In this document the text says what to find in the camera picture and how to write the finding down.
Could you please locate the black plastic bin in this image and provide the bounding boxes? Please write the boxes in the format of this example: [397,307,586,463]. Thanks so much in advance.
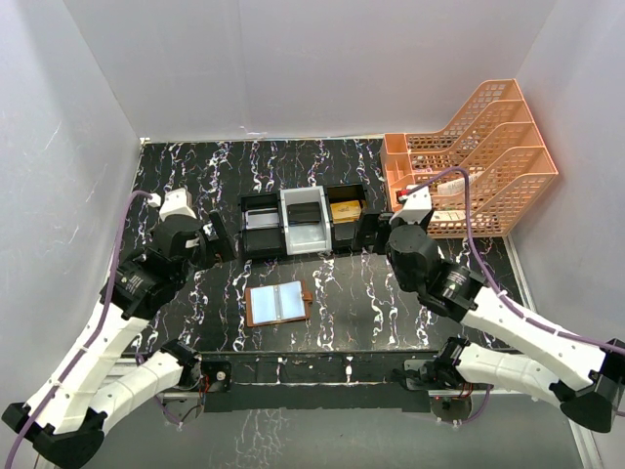
[238,192,286,261]

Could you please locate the gold credit card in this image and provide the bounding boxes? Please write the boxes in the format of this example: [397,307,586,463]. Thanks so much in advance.
[330,200,362,224]

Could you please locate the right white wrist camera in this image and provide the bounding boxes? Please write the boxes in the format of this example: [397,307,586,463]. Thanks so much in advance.
[390,187,434,227]

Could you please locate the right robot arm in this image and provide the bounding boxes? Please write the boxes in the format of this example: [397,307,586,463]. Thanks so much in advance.
[353,212,624,434]

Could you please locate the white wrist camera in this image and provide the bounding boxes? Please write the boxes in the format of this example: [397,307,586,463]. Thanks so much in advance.
[147,188,197,222]
[390,187,434,227]

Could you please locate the white blue item in organizer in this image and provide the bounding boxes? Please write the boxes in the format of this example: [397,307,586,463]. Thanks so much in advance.
[432,210,466,223]

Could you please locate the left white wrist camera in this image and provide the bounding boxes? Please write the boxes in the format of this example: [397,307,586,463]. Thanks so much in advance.
[147,188,197,222]

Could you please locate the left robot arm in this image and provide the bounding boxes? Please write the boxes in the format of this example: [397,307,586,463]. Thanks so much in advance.
[2,211,236,468]

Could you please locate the brown leather card holder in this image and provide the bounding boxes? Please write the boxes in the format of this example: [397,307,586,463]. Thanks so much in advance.
[244,280,313,327]

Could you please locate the white paper in organizer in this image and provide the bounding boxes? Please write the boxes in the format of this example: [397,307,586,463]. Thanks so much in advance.
[437,171,483,196]

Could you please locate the black credit card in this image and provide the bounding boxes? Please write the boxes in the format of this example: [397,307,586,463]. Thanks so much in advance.
[286,201,322,226]

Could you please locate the orange mesh file organizer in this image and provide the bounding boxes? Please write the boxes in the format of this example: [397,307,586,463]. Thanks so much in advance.
[381,79,559,238]

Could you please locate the black bin with gold card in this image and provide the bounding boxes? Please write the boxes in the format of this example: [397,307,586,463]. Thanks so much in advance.
[325,184,368,251]

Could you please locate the white plastic bin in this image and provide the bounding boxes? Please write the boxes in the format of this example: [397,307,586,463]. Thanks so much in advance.
[279,186,332,256]

